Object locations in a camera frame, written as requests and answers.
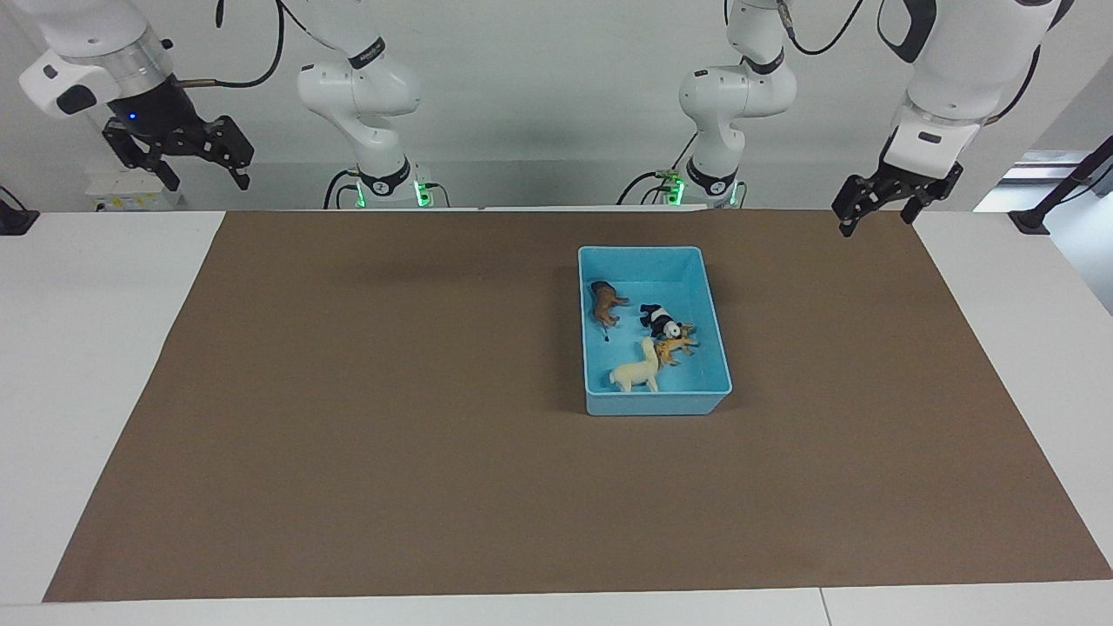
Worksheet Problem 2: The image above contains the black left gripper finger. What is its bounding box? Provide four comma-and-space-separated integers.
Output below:
904, 169, 964, 225
830, 174, 884, 238

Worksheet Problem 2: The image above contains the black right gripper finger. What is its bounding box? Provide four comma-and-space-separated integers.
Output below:
102, 121, 182, 193
200, 114, 256, 191

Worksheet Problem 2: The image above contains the black and white panda toy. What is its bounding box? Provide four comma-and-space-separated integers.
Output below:
638, 303, 684, 341

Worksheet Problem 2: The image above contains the orange striped tiger toy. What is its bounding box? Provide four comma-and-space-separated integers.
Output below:
656, 323, 700, 369

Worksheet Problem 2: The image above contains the brown lion toy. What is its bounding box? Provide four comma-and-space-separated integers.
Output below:
590, 280, 631, 343

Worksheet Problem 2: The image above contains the white background box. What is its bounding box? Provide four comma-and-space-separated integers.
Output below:
85, 170, 188, 211

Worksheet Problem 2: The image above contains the light blue storage box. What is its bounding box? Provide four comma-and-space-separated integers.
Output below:
578, 245, 733, 416

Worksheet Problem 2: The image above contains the black table clamp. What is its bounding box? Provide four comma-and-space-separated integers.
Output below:
0, 185, 40, 236

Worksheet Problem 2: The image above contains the brown table mat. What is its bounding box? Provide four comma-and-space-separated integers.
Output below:
43, 209, 1113, 603

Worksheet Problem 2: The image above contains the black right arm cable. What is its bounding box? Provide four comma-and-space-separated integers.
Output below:
178, 0, 287, 89

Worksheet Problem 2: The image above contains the black base cable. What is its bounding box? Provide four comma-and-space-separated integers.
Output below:
617, 130, 701, 206
323, 168, 363, 210

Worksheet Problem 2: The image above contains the grey window rail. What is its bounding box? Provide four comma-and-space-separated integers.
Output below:
1000, 150, 1076, 189

